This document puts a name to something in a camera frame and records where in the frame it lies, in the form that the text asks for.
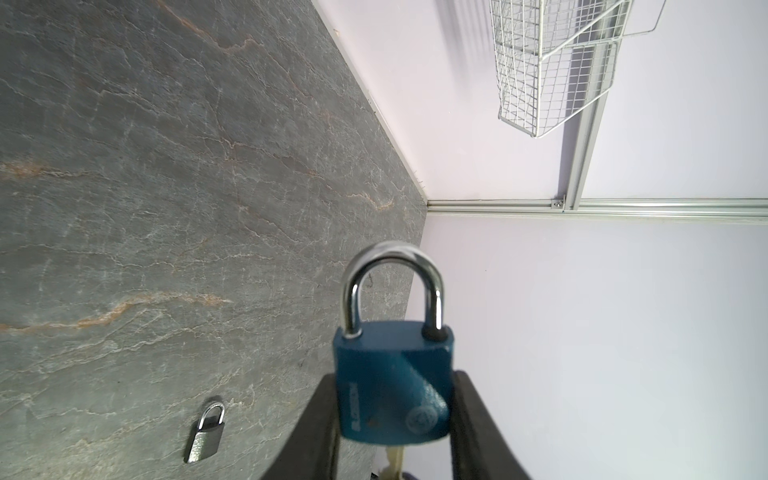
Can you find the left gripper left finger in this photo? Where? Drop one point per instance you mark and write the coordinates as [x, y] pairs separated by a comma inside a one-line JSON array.
[[312, 449]]

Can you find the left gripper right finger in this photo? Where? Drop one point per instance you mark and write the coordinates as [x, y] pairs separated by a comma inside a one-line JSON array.
[[478, 449]]

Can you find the key for blue padlock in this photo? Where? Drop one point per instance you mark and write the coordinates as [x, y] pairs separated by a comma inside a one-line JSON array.
[[389, 464]]

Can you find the blue padlock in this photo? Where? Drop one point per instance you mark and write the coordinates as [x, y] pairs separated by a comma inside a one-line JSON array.
[[393, 377]]

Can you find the grey padlock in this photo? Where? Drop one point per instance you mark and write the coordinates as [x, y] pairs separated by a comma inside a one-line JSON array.
[[206, 433]]

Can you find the aluminium frame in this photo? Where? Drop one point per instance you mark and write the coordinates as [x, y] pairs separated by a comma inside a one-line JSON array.
[[661, 169]]

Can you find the white wire basket long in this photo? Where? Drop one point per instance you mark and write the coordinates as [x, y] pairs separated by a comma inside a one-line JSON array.
[[555, 58]]

